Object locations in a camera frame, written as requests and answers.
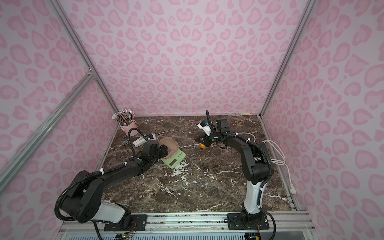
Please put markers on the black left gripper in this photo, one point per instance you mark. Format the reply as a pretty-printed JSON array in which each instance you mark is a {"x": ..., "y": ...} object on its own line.
[{"x": 162, "y": 150}]

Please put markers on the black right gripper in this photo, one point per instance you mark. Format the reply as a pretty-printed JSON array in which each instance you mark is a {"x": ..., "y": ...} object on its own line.
[{"x": 204, "y": 139}]

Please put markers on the green electronic kitchen scale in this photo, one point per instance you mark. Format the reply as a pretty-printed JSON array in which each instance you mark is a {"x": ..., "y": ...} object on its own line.
[{"x": 175, "y": 159}]

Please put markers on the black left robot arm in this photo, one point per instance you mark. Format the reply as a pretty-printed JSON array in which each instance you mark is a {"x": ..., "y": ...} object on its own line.
[{"x": 82, "y": 200}]

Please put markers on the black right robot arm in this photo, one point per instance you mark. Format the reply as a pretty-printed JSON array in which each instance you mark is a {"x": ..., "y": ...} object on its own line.
[{"x": 222, "y": 129}]

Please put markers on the orange power strip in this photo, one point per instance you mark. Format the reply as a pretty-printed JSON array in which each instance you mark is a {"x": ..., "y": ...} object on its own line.
[{"x": 202, "y": 146}]

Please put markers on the white rectangular device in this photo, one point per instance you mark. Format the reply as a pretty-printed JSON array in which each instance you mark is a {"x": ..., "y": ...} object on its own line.
[{"x": 139, "y": 142}]

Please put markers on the pink pencil cup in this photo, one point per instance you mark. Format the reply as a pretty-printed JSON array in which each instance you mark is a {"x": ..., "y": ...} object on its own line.
[{"x": 127, "y": 128}]

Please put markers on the bundle of coloured pencils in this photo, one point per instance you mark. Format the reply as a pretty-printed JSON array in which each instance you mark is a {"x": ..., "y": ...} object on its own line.
[{"x": 124, "y": 117}]

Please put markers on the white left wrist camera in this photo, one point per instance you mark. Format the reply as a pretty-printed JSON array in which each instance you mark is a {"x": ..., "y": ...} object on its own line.
[{"x": 150, "y": 137}]

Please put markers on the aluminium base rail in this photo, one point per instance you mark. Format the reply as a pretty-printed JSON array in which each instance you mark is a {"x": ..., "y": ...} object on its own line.
[{"x": 294, "y": 225}]

